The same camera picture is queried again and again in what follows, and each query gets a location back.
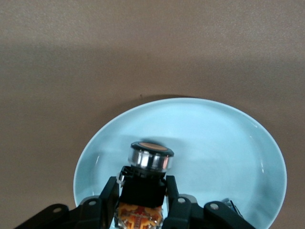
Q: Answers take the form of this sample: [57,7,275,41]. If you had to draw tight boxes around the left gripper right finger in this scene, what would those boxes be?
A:
[163,175,257,229]

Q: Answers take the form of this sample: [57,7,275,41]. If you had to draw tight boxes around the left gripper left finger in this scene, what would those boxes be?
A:
[14,176,120,229]

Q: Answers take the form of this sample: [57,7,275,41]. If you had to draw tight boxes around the orange push button switch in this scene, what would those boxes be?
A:
[114,141,175,229]

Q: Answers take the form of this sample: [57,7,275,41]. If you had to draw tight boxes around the light blue round plate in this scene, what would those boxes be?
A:
[73,97,287,229]

